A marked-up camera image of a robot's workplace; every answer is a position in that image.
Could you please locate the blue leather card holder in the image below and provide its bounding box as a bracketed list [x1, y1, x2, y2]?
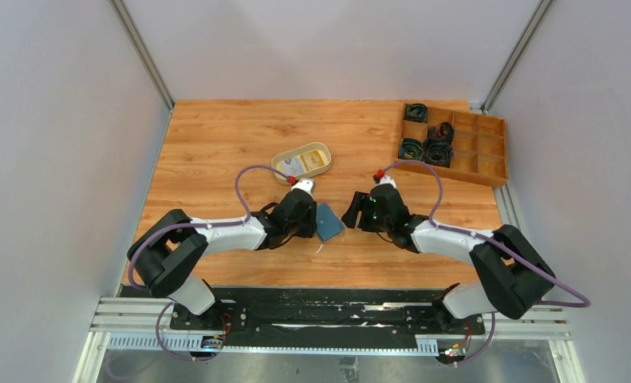
[316, 203, 345, 243]

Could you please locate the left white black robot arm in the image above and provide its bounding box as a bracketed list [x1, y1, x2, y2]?
[127, 180, 317, 330]

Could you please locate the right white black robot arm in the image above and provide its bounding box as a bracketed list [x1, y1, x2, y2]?
[341, 184, 554, 334]

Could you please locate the white card in tray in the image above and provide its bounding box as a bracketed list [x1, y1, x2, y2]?
[278, 156, 306, 177]

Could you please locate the yellow card in tray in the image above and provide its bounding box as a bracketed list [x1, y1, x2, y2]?
[301, 150, 326, 172]

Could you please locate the cream oval tray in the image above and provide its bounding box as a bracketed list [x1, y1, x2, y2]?
[270, 142, 333, 185]

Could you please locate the rolled dark belt left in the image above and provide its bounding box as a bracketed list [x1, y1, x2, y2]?
[397, 137, 424, 161]

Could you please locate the rolled black belt large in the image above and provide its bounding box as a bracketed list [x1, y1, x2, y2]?
[423, 140, 454, 168]

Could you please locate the rolled black belt middle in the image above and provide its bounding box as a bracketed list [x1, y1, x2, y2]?
[427, 121, 455, 144]

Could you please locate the rolled black belt top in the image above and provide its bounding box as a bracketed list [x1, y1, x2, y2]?
[403, 103, 428, 123]

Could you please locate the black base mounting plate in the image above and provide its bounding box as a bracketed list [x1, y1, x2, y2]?
[119, 285, 543, 351]

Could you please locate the wooden compartment organizer box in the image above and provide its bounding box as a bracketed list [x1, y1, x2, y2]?
[394, 102, 508, 188]

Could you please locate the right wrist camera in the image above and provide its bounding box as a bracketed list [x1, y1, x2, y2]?
[373, 169, 396, 188]

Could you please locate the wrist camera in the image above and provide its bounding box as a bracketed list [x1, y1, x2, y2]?
[290, 178, 315, 195]
[373, 169, 396, 188]

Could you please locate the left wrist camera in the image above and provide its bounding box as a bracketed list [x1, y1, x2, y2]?
[290, 178, 315, 195]

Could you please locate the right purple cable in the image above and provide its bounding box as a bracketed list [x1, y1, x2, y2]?
[378, 160, 592, 365]

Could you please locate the purple cable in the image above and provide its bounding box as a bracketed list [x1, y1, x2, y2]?
[378, 160, 592, 365]
[128, 164, 298, 362]

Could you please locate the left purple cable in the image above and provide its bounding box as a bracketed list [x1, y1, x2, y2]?
[128, 164, 298, 362]

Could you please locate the aluminium rail frame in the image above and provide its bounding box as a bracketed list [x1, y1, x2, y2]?
[73, 287, 587, 382]

